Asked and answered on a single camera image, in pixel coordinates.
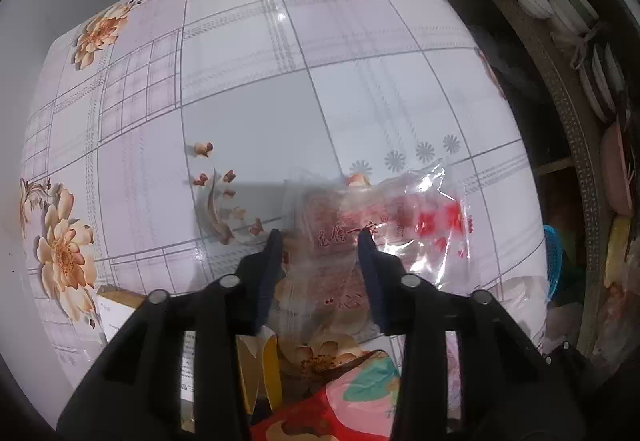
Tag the clear plastic bag red print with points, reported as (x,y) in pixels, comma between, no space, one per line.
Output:
(425,231)

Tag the red colourful snack packet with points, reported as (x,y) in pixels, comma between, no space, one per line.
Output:
(325,416)

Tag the pink plastic basin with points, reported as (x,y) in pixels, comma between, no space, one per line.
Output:
(615,171)

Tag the stack of bowls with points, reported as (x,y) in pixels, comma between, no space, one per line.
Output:
(572,6)

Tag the yellow plastic bag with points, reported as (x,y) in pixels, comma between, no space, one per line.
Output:
(617,251)

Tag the floral tablecloth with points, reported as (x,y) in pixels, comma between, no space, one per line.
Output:
(250,71)

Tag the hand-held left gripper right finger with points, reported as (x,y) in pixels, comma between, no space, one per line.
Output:
(368,263)

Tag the yellow white cardboard box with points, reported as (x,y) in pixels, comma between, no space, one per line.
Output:
(115,306)

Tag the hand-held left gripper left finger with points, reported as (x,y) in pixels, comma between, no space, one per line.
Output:
(272,263)

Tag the blue plastic basket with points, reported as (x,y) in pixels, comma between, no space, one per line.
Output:
(554,266)

